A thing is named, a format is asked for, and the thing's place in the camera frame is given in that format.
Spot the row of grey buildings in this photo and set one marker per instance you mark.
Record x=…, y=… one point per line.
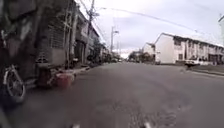
x=56, y=33

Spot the white car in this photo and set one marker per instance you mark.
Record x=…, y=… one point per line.
x=196, y=62

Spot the robot's own part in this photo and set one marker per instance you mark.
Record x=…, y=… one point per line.
x=76, y=126
x=146, y=125

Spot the utility pole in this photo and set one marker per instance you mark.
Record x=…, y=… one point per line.
x=90, y=20

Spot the street lamp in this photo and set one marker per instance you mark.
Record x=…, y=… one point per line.
x=112, y=41

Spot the concrete pavement with kerb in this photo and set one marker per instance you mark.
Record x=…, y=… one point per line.
x=81, y=70

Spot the red container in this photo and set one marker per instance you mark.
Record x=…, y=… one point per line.
x=63, y=80

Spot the dark squat post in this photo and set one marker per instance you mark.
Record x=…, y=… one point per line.
x=43, y=73

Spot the grey asphalt road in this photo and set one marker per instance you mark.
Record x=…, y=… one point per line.
x=133, y=96

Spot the long white row building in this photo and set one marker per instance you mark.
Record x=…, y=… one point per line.
x=166, y=50

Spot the bicycle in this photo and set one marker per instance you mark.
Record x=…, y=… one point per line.
x=13, y=85

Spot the pale concrete kerb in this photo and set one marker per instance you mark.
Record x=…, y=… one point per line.
x=203, y=71

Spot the group of trees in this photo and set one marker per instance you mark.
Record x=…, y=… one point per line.
x=133, y=56

